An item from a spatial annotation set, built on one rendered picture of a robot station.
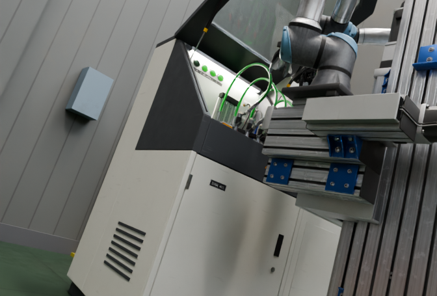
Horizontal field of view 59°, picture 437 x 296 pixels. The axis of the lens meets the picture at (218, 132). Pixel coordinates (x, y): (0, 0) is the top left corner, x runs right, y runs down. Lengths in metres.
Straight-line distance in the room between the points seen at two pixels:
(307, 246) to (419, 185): 0.90
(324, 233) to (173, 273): 0.87
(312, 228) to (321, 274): 0.24
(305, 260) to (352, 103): 1.13
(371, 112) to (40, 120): 2.69
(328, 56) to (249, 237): 0.85
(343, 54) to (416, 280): 0.71
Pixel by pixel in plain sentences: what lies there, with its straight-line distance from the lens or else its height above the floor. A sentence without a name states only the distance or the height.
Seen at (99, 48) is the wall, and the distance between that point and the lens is 3.51.
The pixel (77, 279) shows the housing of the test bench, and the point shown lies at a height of 0.10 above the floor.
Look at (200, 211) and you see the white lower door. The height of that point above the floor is 0.58.
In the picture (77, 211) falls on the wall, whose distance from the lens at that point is 3.45.
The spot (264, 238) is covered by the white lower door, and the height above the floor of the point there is 0.56.
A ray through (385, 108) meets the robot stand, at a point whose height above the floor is 0.91.
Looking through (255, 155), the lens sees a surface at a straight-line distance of 1.73.
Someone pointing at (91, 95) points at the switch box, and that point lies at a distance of 3.28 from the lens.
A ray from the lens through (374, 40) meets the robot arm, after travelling 1.91.
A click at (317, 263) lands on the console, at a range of 2.08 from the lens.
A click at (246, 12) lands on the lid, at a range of 2.15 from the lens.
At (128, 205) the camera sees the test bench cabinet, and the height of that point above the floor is 0.51.
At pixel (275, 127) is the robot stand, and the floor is 0.91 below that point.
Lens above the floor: 0.51
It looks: 14 degrees up
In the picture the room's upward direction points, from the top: 18 degrees clockwise
